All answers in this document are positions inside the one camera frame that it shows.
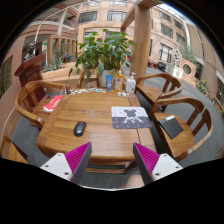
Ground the grey cartoon mouse pad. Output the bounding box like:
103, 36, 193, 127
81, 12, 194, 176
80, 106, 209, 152
111, 106, 152, 129

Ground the wooden pillar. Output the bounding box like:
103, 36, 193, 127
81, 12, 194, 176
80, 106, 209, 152
131, 5, 151, 78

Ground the yellow bottle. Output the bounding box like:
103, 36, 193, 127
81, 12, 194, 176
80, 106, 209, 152
115, 70, 124, 91

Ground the black notebook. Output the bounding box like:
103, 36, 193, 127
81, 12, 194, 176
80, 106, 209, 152
159, 115, 183, 139

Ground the green potted plant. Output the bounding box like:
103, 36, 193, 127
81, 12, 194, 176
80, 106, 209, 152
69, 32, 137, 87

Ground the dark red wooden podium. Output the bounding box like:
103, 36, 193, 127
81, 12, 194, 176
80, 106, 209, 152
14, 54, 46, 109

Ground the black computer mouse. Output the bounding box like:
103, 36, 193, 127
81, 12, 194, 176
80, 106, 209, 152
73, 121, 87, 137

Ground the blue tube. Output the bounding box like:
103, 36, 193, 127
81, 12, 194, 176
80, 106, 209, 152
106, 75, 113, 92

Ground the white pump bottle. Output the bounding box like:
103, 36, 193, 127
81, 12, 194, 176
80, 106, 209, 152
126, 72, 136, 94

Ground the wooden chair right near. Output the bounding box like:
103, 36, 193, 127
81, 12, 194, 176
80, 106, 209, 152
149, 97, 213, 162

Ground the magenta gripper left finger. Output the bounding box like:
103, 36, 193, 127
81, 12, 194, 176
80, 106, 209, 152
39, 142, 93, 185

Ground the wooden chair near left corner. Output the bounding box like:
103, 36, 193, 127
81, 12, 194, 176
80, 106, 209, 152
0, 136, 27, 164

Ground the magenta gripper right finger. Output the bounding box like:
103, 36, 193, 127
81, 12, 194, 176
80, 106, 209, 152
132, 142, 184, 186

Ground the wooden chair right far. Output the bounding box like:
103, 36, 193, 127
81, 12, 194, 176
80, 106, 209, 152
135, 73, 183, 105

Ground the wooden table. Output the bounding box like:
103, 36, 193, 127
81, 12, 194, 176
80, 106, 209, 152
36, 91, 156, 164

